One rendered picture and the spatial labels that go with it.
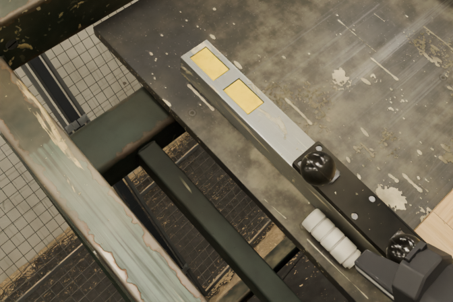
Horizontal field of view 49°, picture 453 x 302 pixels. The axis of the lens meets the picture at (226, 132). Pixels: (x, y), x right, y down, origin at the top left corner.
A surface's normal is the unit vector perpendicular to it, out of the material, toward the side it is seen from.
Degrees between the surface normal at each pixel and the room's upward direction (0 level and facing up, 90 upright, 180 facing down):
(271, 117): 50
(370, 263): 17
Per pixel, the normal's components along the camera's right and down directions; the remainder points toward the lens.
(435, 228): 0.08, -0.47
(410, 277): -0.73, -0.13
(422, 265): -0.30, -0.76
